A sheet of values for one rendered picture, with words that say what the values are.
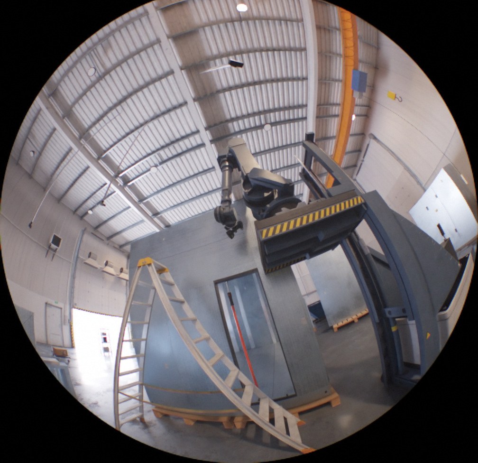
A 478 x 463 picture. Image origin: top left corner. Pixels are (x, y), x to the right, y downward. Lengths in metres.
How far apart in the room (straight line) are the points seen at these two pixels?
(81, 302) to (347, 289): 12.89
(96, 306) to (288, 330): 11.04
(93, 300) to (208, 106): 12.12
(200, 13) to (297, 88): 5.03
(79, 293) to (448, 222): 15.82
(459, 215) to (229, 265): 5.84
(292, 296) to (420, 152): 9.77
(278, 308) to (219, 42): 7.16
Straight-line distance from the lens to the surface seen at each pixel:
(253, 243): 2.03
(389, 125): 11.17
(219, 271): 2.02
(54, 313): 10.58
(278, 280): 1.88
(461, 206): 5.56
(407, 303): 1.37
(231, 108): 6.91
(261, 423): 1.55
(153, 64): 6.62
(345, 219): 1.29
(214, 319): 1.99
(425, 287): 1.42
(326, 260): 5.73
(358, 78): 7.30
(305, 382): 2.15
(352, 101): 7.84
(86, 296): 11.37
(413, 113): 10.39
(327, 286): 5.67
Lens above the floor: 1.61
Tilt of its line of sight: 33 degrees up
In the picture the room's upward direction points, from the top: 17 degrees counter-clockwise
